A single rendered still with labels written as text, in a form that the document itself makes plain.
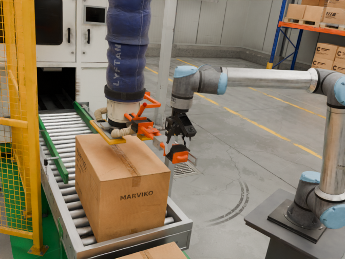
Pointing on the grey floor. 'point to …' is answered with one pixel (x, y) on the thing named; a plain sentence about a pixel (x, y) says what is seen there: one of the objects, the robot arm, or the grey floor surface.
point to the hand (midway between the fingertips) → (177, 152)
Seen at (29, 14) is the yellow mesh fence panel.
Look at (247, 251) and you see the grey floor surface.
